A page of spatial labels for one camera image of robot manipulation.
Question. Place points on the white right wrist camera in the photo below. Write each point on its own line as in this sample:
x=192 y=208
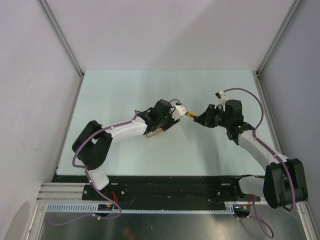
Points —
x=221 y=99

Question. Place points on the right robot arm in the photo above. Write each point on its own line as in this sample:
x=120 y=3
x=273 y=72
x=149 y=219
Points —
x=284 y=181

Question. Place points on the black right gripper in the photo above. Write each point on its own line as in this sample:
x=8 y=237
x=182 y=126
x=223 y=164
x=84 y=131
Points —
x=205 y=118

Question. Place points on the yellow utility knife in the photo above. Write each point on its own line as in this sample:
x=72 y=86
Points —
x=191 y=115

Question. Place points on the aluminium frame post right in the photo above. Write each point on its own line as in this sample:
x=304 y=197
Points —
x=280 y=34

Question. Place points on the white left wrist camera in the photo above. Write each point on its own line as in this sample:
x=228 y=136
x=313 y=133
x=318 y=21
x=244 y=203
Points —
x=179 y=111

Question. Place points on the aluminium frame post left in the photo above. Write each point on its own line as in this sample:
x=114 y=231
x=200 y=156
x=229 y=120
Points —
x=54 y=24

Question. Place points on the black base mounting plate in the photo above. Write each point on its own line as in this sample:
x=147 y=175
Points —
x=125 y=188

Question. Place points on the aluminium front rail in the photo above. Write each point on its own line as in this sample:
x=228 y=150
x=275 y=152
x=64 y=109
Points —
x=60 y=192

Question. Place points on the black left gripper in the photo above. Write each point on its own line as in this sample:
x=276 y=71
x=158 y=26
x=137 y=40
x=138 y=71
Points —
x=172 y=122

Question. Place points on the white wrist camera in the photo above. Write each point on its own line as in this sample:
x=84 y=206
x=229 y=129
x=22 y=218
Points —
x=221 y=99
x=179 y=111

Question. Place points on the aluminium frame post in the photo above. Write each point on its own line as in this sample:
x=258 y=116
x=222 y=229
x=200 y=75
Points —
x=280 y=34
x=54 y=24

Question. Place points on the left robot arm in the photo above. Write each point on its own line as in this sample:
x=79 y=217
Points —
x=93 y=144

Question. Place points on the brown cardboard express box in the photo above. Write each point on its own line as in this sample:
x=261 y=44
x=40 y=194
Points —
x=153 y=133

